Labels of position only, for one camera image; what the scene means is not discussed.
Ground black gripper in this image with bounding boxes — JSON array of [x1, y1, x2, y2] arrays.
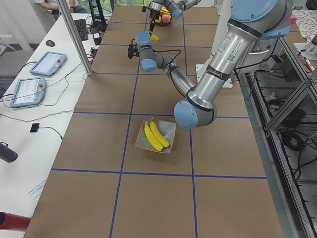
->
[[149, 9, 160, 33]]

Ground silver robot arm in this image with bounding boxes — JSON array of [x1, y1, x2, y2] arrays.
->
[[136, 0, 293, 129], [142, 0, 201, 34]]

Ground woven brown fruit basket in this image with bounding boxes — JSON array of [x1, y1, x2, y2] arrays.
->
[[155, 14, 173, 25]]

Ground grey square plate orange rim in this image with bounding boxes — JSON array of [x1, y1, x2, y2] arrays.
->
[[135, 118, 176, 154]]

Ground far red apple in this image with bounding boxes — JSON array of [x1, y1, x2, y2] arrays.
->
[[161, 14, 172, 23]]

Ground brown box with label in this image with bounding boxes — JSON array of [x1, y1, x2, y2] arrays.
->
[[90, 27, 102, 45]]

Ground black keyboard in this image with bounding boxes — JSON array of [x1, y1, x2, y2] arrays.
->
[[74, 19, 89, 41]]

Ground white central column base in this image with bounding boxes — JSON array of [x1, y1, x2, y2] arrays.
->
[[196, 0, 233, 88]]

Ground black computer mouse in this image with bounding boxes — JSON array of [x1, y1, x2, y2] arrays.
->
[[46, 40, 55, 47]]

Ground far blue teach pendant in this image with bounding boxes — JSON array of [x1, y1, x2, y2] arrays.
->
[[29, 52, 67, 77]]

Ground blue teach pendant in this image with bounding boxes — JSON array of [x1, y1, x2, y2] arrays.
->
[[10, 77, 47, 108], [29, 52, 67, 77]]

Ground near blue teach pendant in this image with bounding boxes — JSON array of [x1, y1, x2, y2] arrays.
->
[[10, 77, 47, 108]]

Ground small black box device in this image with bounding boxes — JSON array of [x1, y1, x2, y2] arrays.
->
[[30, 123, 40, 133]]

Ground black cylinder object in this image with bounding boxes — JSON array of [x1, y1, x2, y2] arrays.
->
[[0, 142, 18, 163]]

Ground red cylinder object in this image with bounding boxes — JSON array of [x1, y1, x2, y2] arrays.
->
[[0, 212, 31, 232]]

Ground aluminium frame post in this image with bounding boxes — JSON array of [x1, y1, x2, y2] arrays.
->
[[57, 0, 92, 76]]

